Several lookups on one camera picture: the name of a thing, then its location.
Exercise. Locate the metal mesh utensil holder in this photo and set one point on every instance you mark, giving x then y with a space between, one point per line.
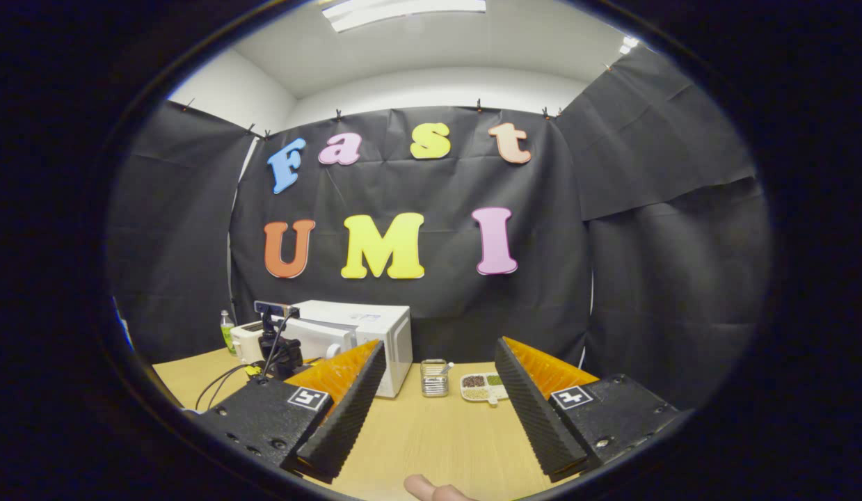
435 379

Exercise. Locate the white microwave oven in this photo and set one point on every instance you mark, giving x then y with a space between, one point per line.
375 334

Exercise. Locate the black backdrop cloth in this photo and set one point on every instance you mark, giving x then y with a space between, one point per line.
646 243

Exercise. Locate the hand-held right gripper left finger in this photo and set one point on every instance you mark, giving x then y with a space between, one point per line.
347 417

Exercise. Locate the small ceiling light panel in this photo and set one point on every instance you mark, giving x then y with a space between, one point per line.
629 45

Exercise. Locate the green label plastic bottle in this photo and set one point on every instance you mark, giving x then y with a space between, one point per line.
227 337

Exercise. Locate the white toaster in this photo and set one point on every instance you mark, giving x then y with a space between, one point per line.
244 342

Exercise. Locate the white divided dish with grains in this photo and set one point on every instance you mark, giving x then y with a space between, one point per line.
483 388

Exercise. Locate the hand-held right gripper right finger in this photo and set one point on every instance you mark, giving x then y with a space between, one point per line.
531 417

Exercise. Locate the long ceiling light panel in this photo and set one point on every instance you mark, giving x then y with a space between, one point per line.
403 12

